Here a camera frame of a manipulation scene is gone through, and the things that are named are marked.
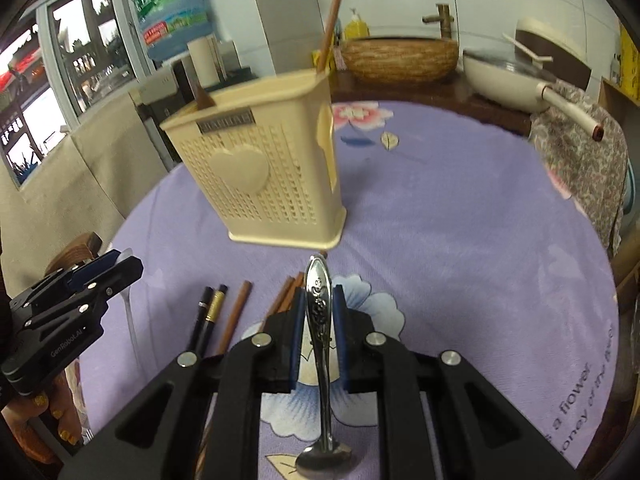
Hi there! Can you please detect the sliding window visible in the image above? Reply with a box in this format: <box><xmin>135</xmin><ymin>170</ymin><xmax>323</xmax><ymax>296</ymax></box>
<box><xmin>0</xmin><ymin>0</ymin><xmax>151</xmax><ymax>191</ymax></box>

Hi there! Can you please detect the brown floral cloth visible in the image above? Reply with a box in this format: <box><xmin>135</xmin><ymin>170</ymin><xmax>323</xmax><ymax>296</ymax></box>
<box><xmin>529</xmin><ymin>80</ymin><xmax>630</xmax><ymax>258</ymax></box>

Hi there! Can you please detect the white paper roll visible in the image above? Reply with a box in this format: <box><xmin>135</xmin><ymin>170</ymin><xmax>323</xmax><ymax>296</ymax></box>
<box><xmin>187</xmin><ymin>36</ymin><xmax>221</xmax><ymax>93</ymax></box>

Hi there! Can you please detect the yellow soap bottle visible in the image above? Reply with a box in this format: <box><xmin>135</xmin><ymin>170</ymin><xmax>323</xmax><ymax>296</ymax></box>
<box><xmin>344</xmin><ymin>8</ymin><xmax>371</xmax><ymax>40</ymax></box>

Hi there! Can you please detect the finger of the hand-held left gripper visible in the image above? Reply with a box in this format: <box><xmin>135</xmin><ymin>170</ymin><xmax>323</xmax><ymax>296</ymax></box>
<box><xmin>10</xmin><ymin>249</ymin><xmax>124</xmax><ymax>312</ymax></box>
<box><xmin>25</xmin><ymin>256</ymin><xmax>145</xmax><ymax>332</ymax></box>

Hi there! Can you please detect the brown woven basin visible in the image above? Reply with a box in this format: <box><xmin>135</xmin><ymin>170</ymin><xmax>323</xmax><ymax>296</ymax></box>
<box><xmin>340</xmin><ymin>36</ymin><xmax>460</xmax><ymax>83</ymax></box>

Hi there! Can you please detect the cream frying pan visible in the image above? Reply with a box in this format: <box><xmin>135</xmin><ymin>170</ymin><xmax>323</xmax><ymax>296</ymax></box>
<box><xmin>462</xmin><ymin>49</ymin><xmax>606</xmax><ymax>142</ymax></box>

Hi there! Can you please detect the cream perforated utensil holder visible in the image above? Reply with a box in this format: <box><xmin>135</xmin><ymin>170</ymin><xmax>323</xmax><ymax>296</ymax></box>
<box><xmin>159</xmin><ymin>67</ymin><xmax>348</xmax><ymax>250</ymax></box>

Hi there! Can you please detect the blue plastic basin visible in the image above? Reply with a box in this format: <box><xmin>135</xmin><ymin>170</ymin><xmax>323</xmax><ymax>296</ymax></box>
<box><xmin>619</xmin><ymin>165</ymin><xmax>637</xmax><ymax>256</ymax></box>

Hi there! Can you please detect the white rice paddle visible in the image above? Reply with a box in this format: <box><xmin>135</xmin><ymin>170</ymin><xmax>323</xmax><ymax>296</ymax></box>
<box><xmin>502</xmin><ymin>33</ymin><xmax>554</xmax><ymax>63</ymax></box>

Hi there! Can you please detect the grey water dispenser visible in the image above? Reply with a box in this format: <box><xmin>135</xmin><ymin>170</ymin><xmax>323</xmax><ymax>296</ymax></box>
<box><xmin>130</xmin><ymin>55</ymin><xmax>261</xmax><ymax>171</ymax></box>

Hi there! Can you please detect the beige cloth cover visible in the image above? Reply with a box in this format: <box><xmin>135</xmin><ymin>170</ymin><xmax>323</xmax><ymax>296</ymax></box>
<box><xmin>0</xmin><ymin>80</ymin><xmax>173</xmax><ymax>321</ymax></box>

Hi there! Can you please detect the bronze faucet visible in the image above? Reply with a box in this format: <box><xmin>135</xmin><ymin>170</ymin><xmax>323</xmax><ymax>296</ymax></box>
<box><xmin>422</xmin><ymin>4</ymin><xmax>455</xmax><ymax>40</ymax></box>

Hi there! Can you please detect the person's foot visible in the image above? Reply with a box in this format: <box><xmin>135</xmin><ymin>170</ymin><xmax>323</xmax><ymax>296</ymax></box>
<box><xmin>0</xmin><ymin>375</ymin><xmax>86</xmax><ymax>461</ymax></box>

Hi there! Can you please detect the dark wooden counter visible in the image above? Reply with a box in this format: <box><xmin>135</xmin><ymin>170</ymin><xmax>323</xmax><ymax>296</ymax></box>
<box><xmin>327</xmin><ymin>72</ymin><xmax>533</xmax><ymax>136</ymax></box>

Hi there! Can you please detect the yellow film roll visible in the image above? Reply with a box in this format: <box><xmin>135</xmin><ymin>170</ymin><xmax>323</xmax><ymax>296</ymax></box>
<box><xmin>619</xmin><ymin>20</ymin><xmax>638</xmax><ymax>103</ymax></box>

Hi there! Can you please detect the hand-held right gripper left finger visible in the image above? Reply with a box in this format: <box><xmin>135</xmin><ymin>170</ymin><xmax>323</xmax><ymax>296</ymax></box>
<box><xmin>57</xmin><ymin>287</ymin><xmax>306</xmax><ymax>480</ymax></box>

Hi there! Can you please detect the cream and brown rice cooker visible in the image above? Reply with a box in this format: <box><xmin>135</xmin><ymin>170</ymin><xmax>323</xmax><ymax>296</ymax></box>
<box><xmin>515</xmin><ymin>16</ymin><xmax>593</xmax><ymax>92</ymax></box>

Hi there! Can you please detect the dark wooden chair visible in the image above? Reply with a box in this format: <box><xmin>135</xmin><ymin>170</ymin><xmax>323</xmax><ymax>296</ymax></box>
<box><xmin>45</xmin><ymin>231</ymin><xmax>103</xmax><ymax>281</ymax></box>

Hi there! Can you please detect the blue water bottle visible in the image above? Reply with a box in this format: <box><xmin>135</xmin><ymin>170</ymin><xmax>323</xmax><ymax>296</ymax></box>
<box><xmin>131</xmin><ymin>0</ymin><xmax>216</xmax><ymax>63</ymax></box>

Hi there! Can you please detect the black chopstick with gold band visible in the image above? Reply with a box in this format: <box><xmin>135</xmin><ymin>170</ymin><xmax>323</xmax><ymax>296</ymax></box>
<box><xmin>197</xmin><ymin>285</ymin><xmax>229</xmax><ymax>356</ymax></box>

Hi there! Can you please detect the embossed metal spoon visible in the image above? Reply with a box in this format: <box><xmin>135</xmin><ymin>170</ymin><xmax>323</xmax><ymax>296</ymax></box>
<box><xmin>295</xmin><ymin>256</ymin><xmax>359</xmax><ymax>479</ymax></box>

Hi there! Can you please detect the wooden shelf unit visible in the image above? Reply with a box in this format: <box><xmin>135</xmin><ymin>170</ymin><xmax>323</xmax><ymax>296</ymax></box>
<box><xmin>600</xmin><ymin>77</ymin><xmax>640</xmax><ymax>128</ymax></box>

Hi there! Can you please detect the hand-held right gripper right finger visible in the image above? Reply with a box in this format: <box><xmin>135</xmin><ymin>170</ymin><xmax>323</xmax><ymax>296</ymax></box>
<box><xmin>332</xmin><ymin>285</ymin><xmax>576</xmax><ymax>480</ymax></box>

